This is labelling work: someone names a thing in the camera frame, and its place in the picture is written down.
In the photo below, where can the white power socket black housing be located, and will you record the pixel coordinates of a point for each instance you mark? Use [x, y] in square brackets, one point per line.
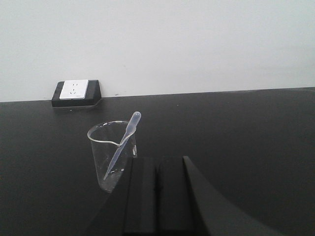
[72, 93]

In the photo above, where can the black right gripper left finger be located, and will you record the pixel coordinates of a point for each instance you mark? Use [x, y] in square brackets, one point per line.
[130, 210]

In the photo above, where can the clear plastic dropper pipette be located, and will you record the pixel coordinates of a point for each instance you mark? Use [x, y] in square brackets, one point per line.
[130, 130]

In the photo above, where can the clear glass beaker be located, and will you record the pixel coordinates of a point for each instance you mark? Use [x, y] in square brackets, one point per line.
[105, 139]

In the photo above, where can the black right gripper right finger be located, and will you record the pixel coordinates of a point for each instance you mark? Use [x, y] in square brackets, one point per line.
[189, 205]

